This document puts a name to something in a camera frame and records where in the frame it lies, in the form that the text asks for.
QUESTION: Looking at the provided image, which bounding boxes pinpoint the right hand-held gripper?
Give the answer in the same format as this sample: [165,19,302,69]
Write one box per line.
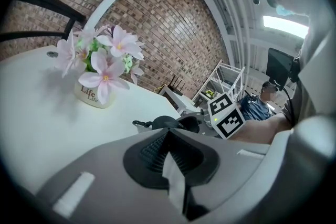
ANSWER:
[176,93,246,140]

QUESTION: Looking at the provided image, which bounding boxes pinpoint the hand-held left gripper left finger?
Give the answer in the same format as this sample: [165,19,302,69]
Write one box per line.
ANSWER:
[35,128,190,224]

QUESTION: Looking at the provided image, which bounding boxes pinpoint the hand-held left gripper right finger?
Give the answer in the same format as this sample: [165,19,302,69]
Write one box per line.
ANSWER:
[167,128,271,220]

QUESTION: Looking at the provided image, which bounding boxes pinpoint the person's right forearm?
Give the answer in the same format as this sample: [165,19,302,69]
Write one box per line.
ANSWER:
[227,112,293,145]

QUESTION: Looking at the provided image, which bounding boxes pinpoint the small white table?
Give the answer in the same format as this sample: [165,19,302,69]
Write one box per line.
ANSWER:
[159,85,200,116]

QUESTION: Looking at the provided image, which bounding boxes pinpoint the black router with antennas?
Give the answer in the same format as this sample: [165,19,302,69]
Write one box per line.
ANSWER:
[167,74,187,93]

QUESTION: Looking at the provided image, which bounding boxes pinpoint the white metal shelf rack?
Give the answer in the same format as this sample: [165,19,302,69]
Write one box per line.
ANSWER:
[193,59,245,110]

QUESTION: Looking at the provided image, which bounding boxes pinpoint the large white table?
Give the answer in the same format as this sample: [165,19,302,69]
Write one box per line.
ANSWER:
[0,44,184,196]

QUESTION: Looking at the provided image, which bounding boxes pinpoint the pink flowers in cream pot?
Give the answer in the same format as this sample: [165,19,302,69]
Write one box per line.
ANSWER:
[54,24,145,110]

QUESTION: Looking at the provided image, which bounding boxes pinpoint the black chest-mounted device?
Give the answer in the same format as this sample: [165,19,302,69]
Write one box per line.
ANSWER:
[266,47,294,87]

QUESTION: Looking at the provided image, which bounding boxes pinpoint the long ceiling light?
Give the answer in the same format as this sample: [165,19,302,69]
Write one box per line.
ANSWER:
[263,15,310,38]

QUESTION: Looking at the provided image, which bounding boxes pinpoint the person's torso in gray shirt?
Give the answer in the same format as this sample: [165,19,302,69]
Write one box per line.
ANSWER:
[280,0,336,125]

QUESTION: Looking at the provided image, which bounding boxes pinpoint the blue face mask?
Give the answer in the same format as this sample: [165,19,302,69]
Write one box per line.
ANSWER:
[275,5,297,16]

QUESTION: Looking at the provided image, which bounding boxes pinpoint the black stair railing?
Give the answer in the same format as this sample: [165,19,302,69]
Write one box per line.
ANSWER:
[0,0,87,44]

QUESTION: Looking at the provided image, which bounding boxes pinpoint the black device cable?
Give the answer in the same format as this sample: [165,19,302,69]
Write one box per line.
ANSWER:
[272,80,295,124]

